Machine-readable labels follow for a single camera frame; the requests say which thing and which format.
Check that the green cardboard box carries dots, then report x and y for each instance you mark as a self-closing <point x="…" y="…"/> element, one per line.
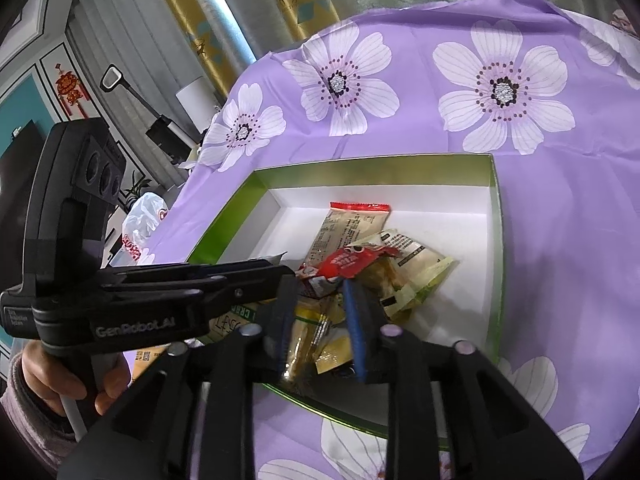
<point x="425" y="220"/>

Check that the beige red-topped snack packet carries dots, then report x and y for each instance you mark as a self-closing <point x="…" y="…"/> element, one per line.
<point x="350" y="230"/>

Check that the white lampshade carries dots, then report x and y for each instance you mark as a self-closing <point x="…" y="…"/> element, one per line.
<point x="192" y="102"/>

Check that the yellow green cracker packet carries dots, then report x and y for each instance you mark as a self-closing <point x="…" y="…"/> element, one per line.
<point x="230" y="322"/>

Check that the white plastic bag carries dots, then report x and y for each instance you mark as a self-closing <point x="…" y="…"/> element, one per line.
<point x="142" y="220"/>

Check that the purple floral tablecloth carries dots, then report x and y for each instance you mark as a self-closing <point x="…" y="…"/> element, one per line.
<point x="550" y="210"/>

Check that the person's left hand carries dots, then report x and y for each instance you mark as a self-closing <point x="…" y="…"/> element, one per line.
<point x="50" y="370"/>

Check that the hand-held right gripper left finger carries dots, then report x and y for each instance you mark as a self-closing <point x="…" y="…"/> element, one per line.
<point x="282" y="320"/>

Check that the person's left forearm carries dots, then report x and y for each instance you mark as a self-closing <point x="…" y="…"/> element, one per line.
<point x="30" y="425"/>

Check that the pale green white snack packet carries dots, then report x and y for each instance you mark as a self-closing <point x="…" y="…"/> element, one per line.
<point x="420" y="265"/>

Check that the green potted plant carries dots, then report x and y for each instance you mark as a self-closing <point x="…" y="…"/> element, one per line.
<point x="135" y="187"/>

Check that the red knot wall decoration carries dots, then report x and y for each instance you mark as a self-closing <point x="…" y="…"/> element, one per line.
<point x="70" y="85"/>

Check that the yellow brown snack packet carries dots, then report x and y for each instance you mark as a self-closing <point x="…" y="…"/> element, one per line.
<point x="320" y="345"/>

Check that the red orange snack packet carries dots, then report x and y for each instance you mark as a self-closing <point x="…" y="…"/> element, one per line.
<point x="150" y="358"/>

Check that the small red snack packet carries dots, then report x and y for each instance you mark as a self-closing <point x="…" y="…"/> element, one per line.
<point x="350" y="260"/>

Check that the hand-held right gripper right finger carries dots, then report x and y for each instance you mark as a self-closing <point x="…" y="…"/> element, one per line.
<point x="357" y="330"/>

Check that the black television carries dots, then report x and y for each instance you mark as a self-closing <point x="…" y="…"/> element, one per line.
<point x="12" y="185"/>

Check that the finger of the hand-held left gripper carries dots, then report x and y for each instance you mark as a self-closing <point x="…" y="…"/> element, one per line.
<point x="235" y="292"/>
<point x="175" y="272"/>

